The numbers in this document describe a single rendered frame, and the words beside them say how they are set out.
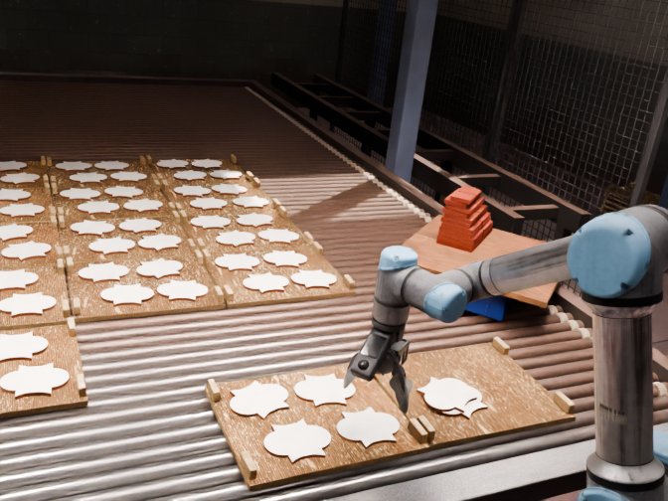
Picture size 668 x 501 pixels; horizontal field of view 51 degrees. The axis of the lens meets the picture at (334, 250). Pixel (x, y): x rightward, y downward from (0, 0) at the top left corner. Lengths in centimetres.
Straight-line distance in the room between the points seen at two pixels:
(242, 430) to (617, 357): 81
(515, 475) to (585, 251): 67
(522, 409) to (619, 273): 79
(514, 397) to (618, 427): 68
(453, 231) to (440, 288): 103
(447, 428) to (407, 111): 198
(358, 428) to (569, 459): 48
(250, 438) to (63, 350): 56
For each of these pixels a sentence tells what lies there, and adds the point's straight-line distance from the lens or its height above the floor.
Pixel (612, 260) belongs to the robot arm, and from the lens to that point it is 109.
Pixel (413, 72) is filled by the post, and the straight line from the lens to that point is 333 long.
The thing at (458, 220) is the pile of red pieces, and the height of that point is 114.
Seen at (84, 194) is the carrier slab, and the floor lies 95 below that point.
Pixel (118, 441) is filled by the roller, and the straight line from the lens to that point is 159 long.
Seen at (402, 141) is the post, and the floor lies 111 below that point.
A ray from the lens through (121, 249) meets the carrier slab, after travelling 238.
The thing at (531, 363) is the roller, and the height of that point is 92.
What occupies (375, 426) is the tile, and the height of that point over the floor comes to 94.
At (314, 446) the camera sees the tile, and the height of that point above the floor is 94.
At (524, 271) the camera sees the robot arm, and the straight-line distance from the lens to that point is 136.
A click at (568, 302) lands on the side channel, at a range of 240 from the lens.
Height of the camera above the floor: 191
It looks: 23 degrees down
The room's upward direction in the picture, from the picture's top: 7 degrees clockwise
